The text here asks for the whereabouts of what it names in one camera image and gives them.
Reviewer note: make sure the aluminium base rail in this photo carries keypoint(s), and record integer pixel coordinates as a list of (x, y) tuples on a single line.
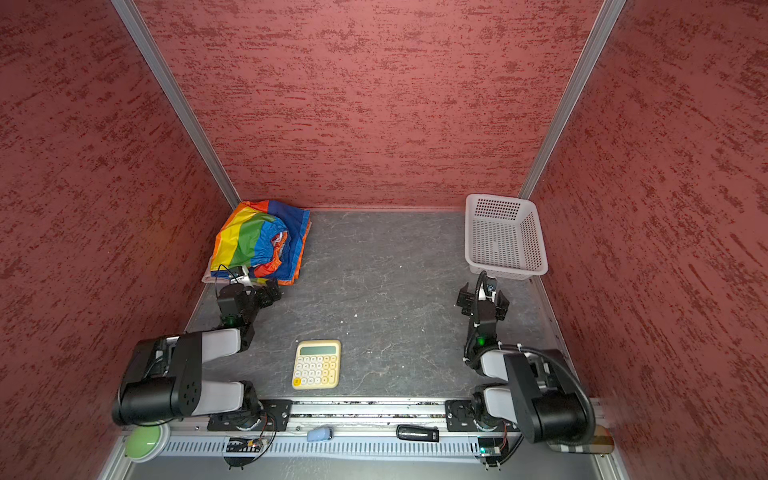
[(363, 429)]

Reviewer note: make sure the white plastic basket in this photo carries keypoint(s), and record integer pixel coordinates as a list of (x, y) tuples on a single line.
[(503, 237)]

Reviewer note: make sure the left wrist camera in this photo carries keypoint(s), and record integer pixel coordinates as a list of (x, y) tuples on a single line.
[(239, 274)]

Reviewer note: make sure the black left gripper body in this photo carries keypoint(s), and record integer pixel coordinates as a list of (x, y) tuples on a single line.
[(257, 298)]

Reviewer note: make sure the plaid glasses case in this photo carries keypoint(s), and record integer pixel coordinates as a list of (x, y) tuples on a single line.
[(602, 443)]

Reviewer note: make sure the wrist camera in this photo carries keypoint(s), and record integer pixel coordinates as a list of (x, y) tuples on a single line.
[(239, 274), (487, 290)]

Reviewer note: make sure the left circuit board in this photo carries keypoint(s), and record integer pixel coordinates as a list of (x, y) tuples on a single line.
[(248, 446)]

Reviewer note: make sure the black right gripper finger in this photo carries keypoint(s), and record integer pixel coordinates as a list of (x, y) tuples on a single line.
[(465, 300), (501, 304)]

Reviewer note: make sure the beige shorts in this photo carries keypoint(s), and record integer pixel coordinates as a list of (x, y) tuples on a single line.
[(209, 277)]

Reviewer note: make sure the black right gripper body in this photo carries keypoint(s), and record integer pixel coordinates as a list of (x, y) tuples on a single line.
[(467, 299)]

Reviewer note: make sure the green round button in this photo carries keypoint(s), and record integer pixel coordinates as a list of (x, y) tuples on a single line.
[(147, 442)]

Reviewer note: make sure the multicolour striped shorts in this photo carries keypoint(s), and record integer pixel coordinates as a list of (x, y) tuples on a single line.
[(267, 238)]

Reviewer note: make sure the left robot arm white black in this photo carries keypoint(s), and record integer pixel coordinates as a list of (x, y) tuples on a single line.
[(164, 378)]

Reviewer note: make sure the circuit board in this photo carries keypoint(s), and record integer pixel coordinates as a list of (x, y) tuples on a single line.
[(494, 448), (248, 446)]

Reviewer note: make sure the black usb stick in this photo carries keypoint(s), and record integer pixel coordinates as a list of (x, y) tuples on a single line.
[(417, 433)]

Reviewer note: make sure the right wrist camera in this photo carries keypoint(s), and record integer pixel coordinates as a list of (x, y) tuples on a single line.
[(487, 290)]

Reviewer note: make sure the right circuit board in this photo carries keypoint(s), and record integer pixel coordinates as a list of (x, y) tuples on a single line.
[(494, 448)]

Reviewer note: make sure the yellow calculator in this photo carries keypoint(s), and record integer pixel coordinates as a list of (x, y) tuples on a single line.
[(317, 365)]

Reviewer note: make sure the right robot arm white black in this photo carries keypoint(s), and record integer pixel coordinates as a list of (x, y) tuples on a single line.
[(532, 389)]

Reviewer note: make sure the small blue object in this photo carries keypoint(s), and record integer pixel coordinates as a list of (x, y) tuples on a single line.
[(320, 434)]

